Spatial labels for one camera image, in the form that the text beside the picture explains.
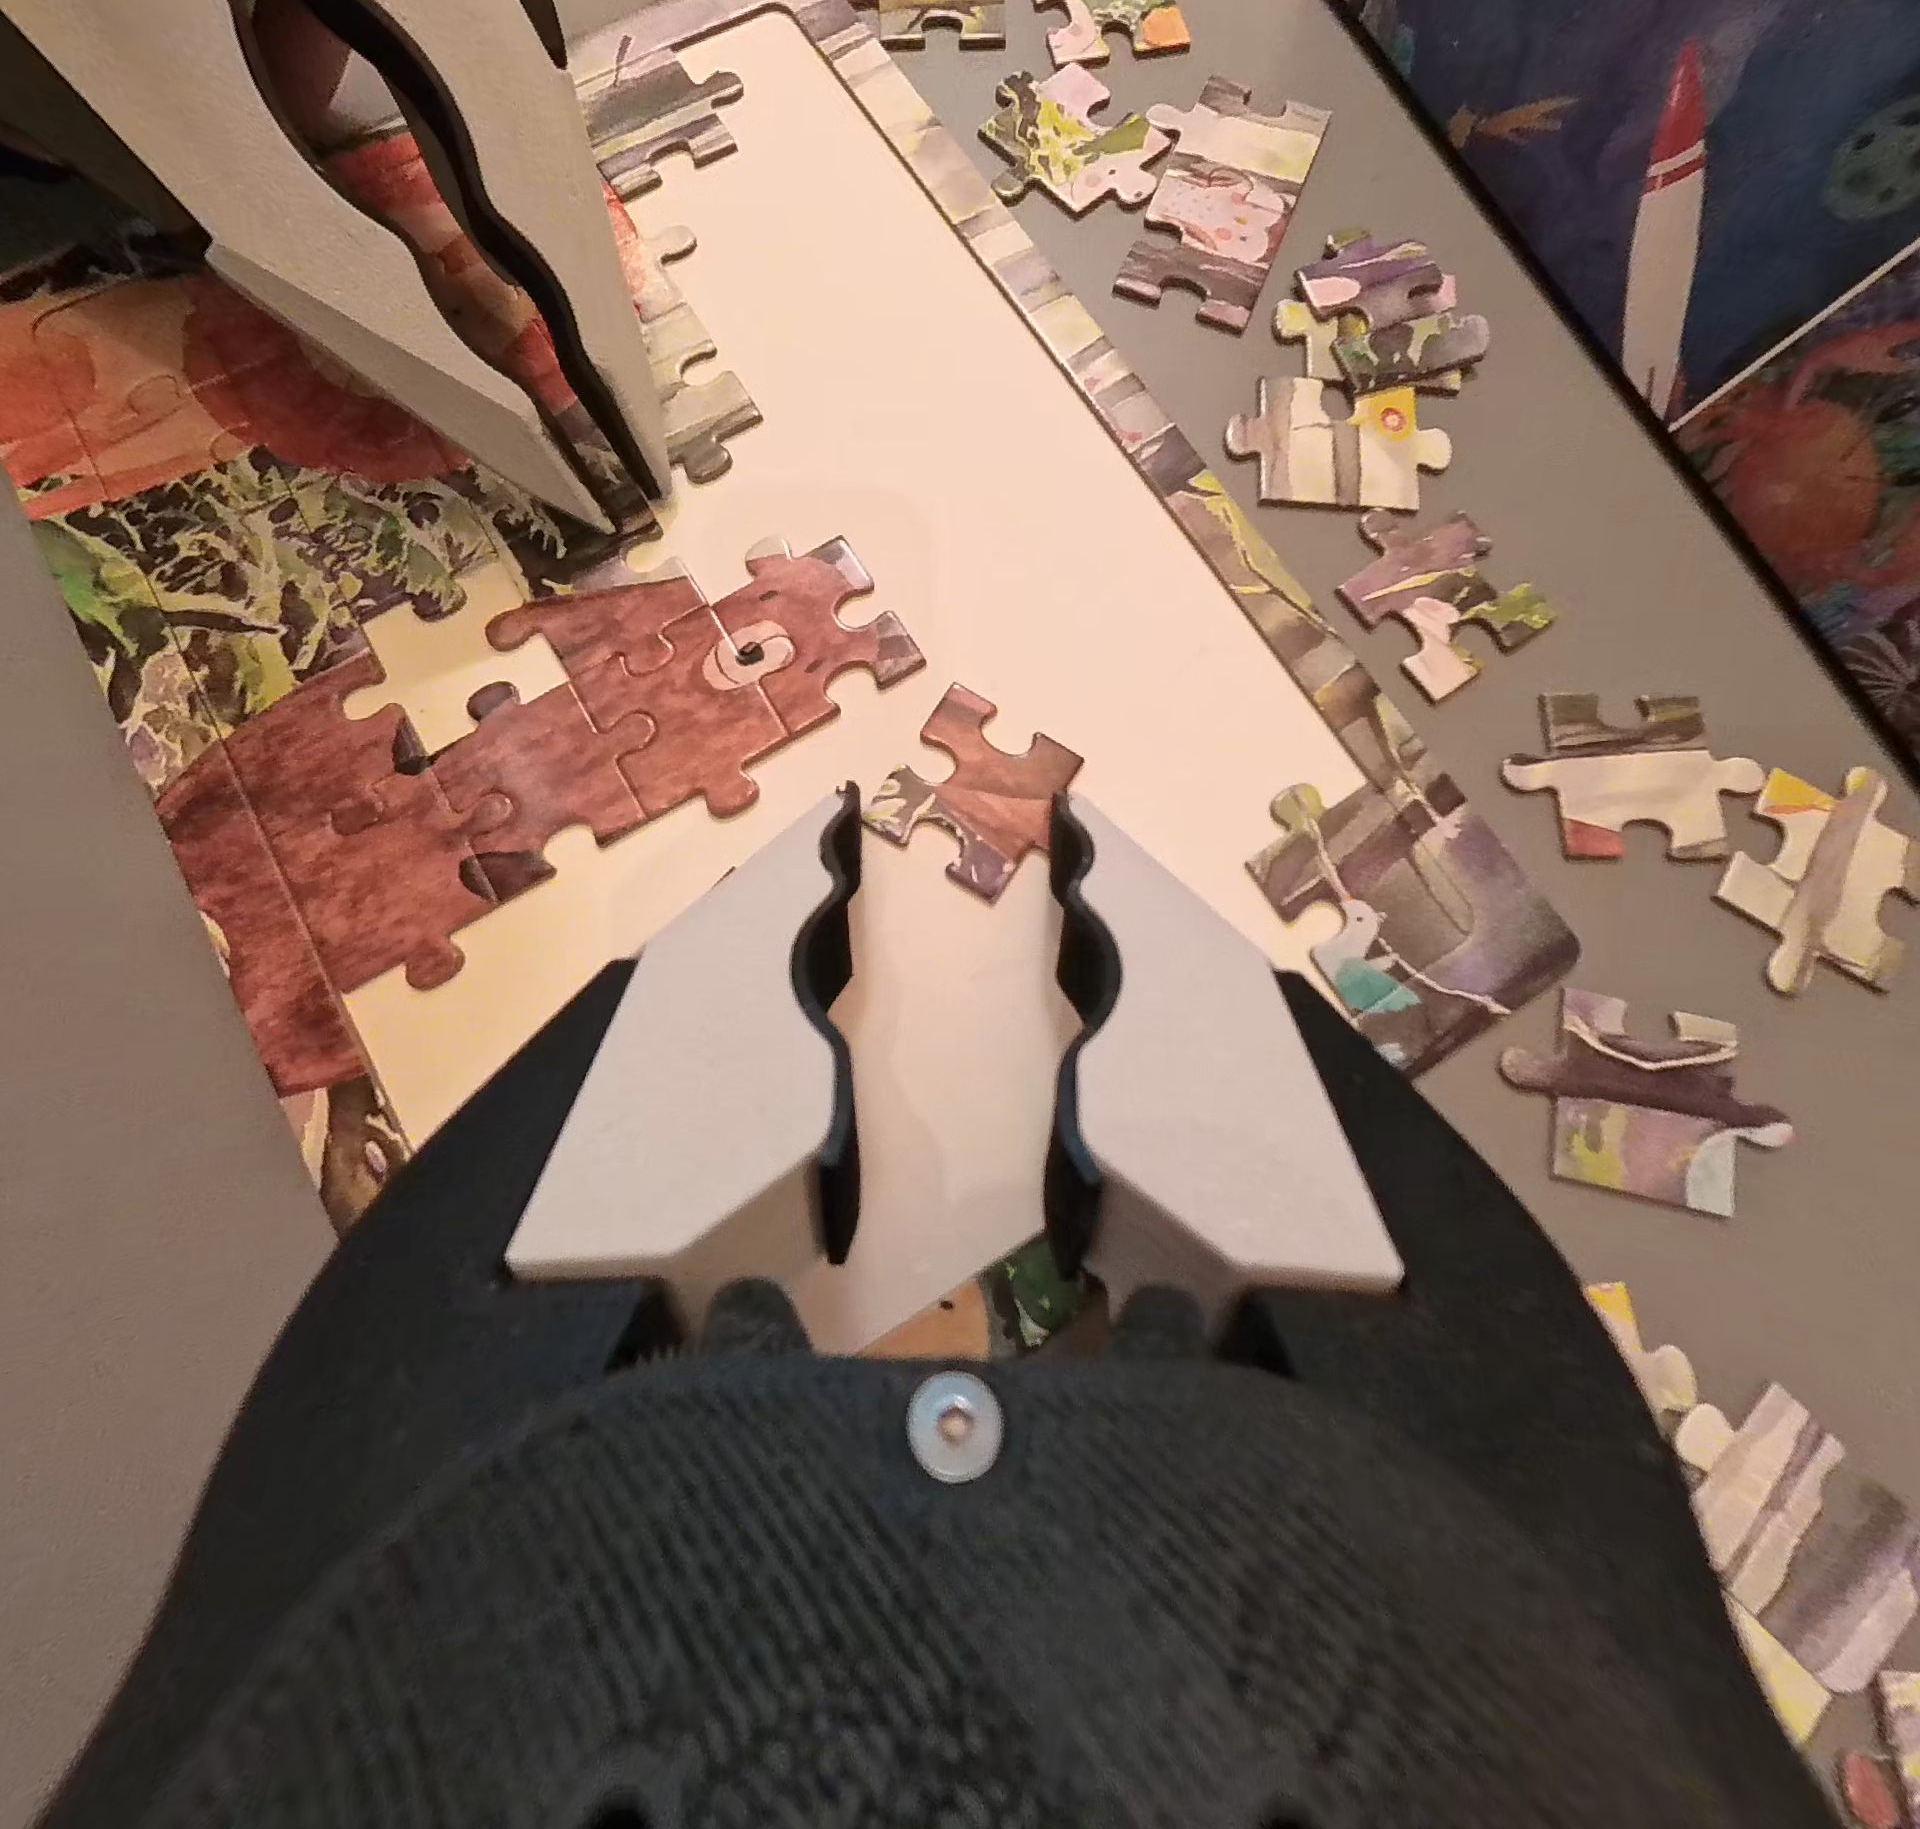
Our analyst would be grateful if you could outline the pink owl puzzle piece pair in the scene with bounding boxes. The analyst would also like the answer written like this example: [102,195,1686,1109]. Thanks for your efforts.
[1115,76,1335,334]

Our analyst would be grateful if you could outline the brown purple puzzle piece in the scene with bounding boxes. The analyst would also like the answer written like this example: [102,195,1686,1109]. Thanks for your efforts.
[867,682,1084,904]

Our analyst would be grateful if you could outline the illustrated puzzle box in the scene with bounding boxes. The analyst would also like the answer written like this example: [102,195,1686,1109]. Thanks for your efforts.
[1317,0,1920,759]

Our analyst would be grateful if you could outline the grey teal puzzle piece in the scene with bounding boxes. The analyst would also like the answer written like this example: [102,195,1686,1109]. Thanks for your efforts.
[1247,785,1389,964]

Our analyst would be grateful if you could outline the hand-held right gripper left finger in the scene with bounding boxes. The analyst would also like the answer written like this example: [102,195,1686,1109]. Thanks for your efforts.
[503,781,863,1298]

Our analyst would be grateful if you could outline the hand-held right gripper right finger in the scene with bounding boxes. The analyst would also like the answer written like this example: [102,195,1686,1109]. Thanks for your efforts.
[1047,789,1406,1298]

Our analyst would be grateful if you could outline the assembled jigsaw puzzle section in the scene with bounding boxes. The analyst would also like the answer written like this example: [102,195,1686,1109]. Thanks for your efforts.
[0,52,929,1230]

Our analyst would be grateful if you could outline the jigsaw puzzle frame tray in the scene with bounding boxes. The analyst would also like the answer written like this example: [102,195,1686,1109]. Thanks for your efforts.
[0,0,1582,1357]

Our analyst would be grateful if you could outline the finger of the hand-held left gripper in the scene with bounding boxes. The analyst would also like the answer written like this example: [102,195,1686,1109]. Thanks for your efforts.
[300,0,679,501]
[0,0,620,534]

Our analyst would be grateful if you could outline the scattered loose jigsaw pieces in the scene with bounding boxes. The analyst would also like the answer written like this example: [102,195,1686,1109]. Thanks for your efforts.
[840,0,1920,1829]

